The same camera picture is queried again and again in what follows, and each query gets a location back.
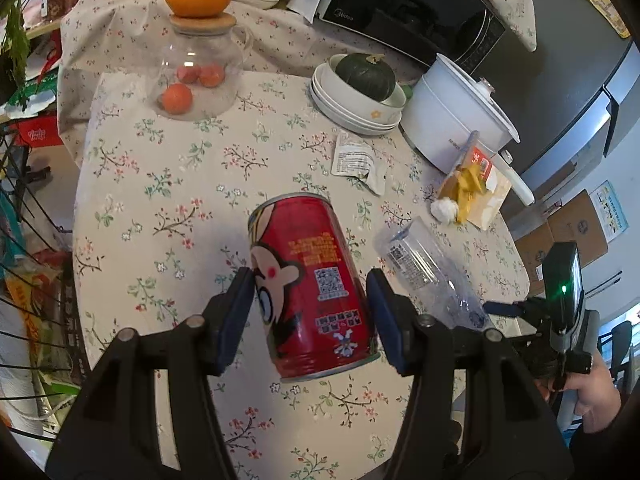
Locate yellow snack bag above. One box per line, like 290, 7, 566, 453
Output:
437, 165, 488, 223

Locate black wire rack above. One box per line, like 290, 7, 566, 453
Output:
0, 110, 81, 441

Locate grey refrigerator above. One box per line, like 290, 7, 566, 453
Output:
500, 0, 640, 176

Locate cardboard box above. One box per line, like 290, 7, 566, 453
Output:
547, 189, 623, 261
515, 220, 557, 296

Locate white electric pot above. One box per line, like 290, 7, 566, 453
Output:
400, 52, 536, 206

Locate garlic bulb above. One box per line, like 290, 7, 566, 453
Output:
431, 197, 460, 223

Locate clear plastic bottle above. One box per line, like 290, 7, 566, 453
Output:
374, 216, 493, 331

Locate person's right hand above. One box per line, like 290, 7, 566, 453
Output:
570, 352, 623, 433

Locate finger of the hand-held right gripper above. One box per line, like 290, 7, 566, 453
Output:
482, 300, 526, 319

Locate black office chair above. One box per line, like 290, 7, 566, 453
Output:
597, 320, 635, 377

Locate white printed sachet wrapper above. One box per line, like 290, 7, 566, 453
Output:
331, 130, 388, 195

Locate red bag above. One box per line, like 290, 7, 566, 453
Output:
10, 115, 63, 148

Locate green plant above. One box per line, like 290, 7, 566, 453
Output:
0, 0, 32, 111

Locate red drink can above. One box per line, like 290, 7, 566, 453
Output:
247, 192, 382, 383

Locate green pumpkin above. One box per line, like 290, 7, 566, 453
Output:
335, 52, 398, 103

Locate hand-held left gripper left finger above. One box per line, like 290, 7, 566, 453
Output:
45, 266, 256, 480

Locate stack of white bowls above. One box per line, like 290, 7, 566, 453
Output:
310, 67, 403, 136

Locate small floral cloth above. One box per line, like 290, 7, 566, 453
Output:
56, 0, 431, 126

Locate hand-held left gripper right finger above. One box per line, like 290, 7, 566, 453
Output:
366, 267, 576, 480

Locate glass jar with cork lid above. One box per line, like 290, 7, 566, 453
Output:
150, 12, 256, 121

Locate person's right forearm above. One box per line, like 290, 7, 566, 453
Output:
567, 407, 640, 480

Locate black microwave oven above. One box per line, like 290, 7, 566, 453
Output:
287, 0, 506, 78

